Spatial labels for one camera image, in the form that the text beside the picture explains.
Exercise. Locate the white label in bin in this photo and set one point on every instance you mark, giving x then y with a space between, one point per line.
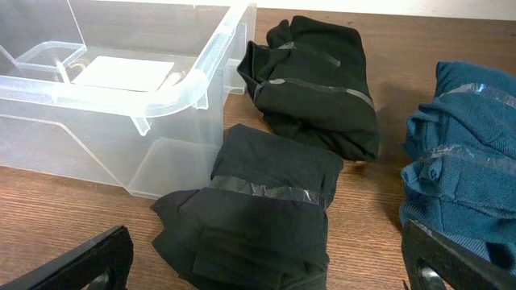
126 74

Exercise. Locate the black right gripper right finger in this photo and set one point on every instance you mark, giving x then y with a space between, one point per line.
434 262

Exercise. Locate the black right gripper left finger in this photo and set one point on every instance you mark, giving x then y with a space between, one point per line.
102 263

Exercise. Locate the clear plastic storage bin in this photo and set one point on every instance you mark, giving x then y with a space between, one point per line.
149 143

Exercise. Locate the black taped cloth bundle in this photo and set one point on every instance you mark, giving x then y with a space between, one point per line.
261 222

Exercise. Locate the black taped shirt bundle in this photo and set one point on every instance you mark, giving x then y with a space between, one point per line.
309 81

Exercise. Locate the blue taped shirt bundle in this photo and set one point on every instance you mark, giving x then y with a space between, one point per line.
461 182

